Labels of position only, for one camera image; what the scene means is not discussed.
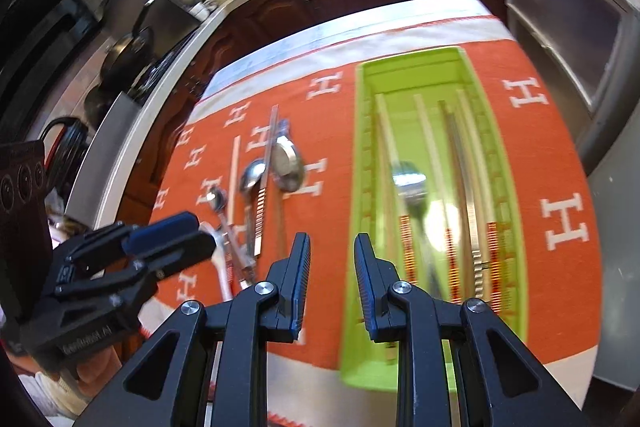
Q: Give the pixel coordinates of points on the black box with round sockets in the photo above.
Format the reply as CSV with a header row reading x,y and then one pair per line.
x,y
22,187

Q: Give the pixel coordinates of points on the orange printed blanket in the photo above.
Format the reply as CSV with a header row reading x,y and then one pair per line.
x,y
550,147

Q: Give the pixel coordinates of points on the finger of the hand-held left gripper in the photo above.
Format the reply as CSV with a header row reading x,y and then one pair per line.
x,y
160,232
180,254

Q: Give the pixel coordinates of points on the bundle of wooden chopsticks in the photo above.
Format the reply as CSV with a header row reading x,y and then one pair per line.
x,y
427,134

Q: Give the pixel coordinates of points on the black range hood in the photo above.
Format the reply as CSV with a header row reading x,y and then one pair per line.
x,y
35,7

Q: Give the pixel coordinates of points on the white ceramic spoon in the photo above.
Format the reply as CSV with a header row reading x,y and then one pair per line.
x,y
222,267

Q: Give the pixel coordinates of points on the gas stove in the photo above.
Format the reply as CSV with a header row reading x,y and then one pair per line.
x,y
165,62

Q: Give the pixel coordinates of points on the green plastic tray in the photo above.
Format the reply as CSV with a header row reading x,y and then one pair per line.
x,y
410,77

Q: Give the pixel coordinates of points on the grey refrigerator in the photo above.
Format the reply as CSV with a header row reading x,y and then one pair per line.
x,y
615,282

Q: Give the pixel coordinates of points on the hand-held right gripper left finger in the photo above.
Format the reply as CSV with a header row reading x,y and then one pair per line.
x,y
300,267

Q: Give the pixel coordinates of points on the small metal spoon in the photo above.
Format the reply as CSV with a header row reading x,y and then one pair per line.
x,y
217,199

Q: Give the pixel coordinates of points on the large round metal spoon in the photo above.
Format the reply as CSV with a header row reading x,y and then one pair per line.
x,y
287,162

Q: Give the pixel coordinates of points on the single wooden chopstick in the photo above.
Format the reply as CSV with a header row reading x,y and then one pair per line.
x,y
235,177

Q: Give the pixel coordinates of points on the medium metal spoon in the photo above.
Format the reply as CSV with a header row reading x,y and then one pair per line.
x,y
252,174

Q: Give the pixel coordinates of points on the metal chopstick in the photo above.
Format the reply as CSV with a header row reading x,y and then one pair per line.
x,y
470,217
265,187

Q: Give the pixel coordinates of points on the person's left hand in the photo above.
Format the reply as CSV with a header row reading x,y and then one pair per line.
x,y
95,369

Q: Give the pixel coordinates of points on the dark wok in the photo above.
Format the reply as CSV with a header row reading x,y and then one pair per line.
x,y
125,52

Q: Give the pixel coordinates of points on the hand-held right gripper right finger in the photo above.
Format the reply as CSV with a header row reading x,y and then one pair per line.
x,y
365,277

